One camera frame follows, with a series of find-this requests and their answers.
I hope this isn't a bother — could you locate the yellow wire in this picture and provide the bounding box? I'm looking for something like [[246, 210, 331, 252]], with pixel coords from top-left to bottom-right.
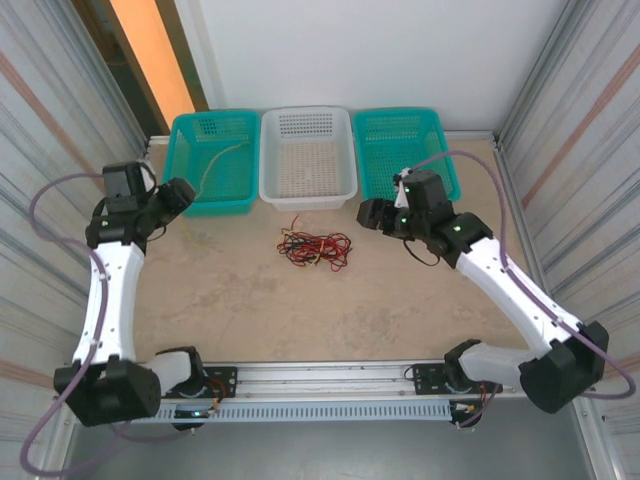
[[279, 227, 331, 269], [179, 141, 251, 250]]

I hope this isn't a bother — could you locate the grey metal sheet panel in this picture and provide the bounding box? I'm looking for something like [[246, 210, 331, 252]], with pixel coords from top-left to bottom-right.
[[59, 399, 609, 480]]

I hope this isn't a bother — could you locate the orange door panel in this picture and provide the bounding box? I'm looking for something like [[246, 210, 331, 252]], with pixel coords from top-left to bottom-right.
[[108, 0, 196, 117]]

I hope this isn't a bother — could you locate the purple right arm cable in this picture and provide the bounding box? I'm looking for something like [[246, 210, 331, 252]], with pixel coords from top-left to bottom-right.
[[410, 149, 639, 430]]

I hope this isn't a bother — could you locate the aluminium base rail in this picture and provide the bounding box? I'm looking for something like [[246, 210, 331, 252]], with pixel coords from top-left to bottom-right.
[[117, 357, 597, 401]]

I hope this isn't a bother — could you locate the aluminium enclosure frame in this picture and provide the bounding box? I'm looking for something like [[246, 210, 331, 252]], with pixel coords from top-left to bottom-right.
[[145, 130, 502, 151]]

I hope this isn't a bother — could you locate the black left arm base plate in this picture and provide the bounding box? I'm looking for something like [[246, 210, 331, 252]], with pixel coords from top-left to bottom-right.
[[149, 366, 239, 400]]

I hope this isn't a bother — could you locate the white plastic basket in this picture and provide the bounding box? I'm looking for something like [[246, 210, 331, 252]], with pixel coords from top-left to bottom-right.
[[258, 105, 359, 212]]

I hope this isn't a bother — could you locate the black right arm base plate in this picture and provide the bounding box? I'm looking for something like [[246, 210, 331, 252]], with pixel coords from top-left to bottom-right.
[[412, 363, 504, 396]]

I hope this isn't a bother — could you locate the black wire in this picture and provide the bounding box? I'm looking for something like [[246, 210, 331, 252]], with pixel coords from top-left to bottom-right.
[[279, 234, 351, 266], [287, 237, 346, 269]]

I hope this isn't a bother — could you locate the grey slotted cable duct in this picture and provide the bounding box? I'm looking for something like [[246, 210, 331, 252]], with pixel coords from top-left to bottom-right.
[[74, 399, 454, 426]]

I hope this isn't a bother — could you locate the teal plastic basket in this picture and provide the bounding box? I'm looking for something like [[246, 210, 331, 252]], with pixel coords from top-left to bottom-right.
[[351, 107, 462, 204], [167, 109, 262, 219]]

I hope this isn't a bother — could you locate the dark brown door frame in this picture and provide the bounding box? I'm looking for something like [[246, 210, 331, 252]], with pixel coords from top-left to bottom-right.
[[72, 0, 210, 136]]

